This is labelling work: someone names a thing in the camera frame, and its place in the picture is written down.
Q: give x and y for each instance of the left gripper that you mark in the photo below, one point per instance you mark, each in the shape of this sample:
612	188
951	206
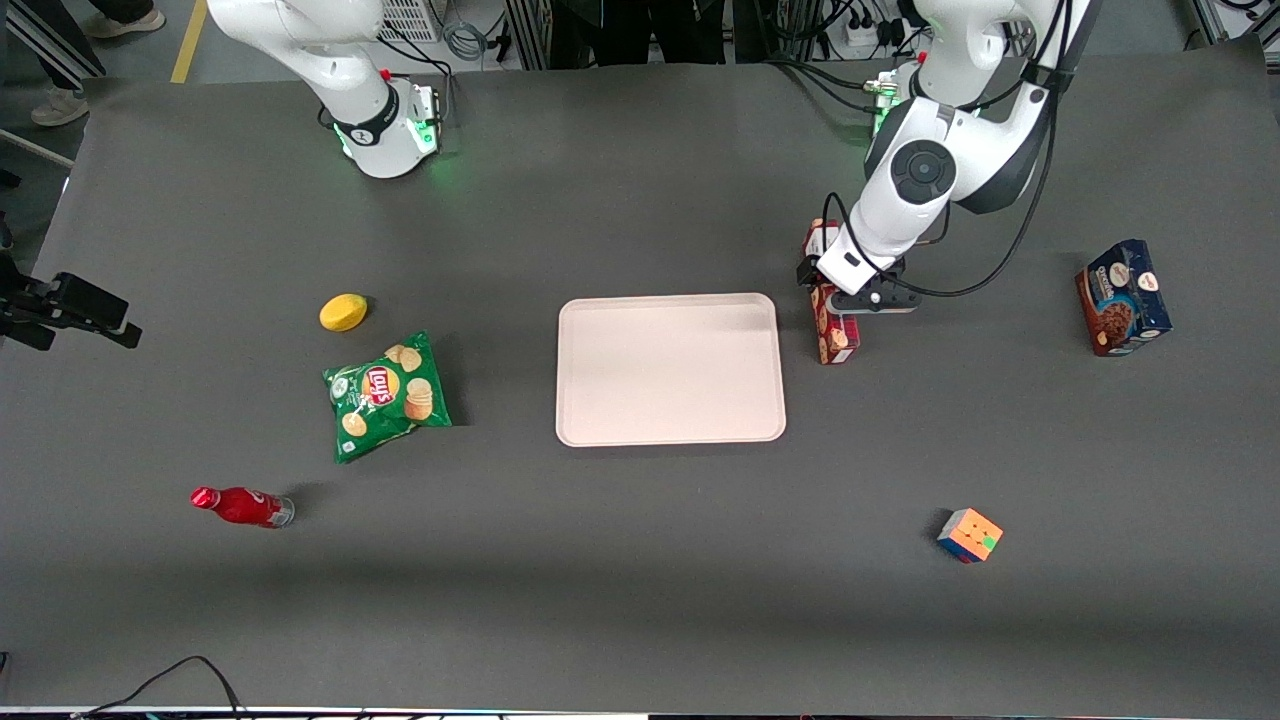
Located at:
808	272

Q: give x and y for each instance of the red cookie box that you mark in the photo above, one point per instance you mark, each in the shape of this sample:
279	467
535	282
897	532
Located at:
835	340

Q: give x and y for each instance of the pale pink plastic tray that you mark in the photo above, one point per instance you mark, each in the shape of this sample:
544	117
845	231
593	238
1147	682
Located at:
670	370

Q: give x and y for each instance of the blue cookie box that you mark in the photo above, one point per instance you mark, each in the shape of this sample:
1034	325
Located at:
1125	300

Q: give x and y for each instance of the white ventilated box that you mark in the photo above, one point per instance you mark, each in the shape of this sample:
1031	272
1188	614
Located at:
410	20

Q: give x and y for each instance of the beige sneaker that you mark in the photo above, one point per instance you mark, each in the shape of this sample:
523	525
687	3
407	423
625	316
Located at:
130	22
60	106

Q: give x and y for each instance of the white power strip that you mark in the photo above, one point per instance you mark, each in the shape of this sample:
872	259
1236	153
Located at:
860	38

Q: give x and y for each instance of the yellow lemon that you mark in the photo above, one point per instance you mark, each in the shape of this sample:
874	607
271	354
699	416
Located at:
343	313

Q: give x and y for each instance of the red cola bottle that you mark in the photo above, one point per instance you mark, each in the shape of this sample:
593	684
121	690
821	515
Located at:
245	507

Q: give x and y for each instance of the colourful Rubik's cube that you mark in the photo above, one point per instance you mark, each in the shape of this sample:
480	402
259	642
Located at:
970	535

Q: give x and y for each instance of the green Lays chips bag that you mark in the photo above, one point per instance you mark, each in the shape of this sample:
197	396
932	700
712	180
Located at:
385	395

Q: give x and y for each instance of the person in dark trousers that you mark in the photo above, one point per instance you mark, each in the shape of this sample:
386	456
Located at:
650	30

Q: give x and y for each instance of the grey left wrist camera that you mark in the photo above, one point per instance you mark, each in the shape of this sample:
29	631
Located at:
880	302

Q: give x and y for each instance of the dark metal frame rail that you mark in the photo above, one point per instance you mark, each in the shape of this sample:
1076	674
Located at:
50	50

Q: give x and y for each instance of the aluminium frame post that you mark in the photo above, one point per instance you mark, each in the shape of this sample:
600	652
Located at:
525	35

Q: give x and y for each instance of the aluminium frame bar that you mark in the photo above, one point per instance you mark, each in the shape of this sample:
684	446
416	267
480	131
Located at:
1210	20

